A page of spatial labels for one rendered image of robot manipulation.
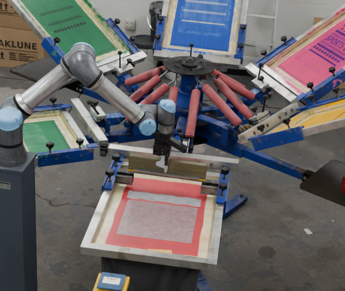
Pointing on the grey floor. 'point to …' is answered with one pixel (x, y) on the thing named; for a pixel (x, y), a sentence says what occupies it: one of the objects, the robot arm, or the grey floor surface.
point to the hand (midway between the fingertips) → (167, 168)
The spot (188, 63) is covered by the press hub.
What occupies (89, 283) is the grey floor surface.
